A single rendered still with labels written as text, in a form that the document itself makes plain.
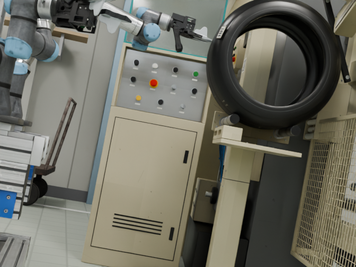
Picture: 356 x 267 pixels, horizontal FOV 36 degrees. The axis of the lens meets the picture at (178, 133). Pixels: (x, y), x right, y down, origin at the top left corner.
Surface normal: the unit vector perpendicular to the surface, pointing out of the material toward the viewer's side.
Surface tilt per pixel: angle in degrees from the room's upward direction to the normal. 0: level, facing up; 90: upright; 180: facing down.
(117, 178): 90
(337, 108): 90
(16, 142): 90
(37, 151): 90
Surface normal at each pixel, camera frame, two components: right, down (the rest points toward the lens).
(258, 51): 0.04, -0.03
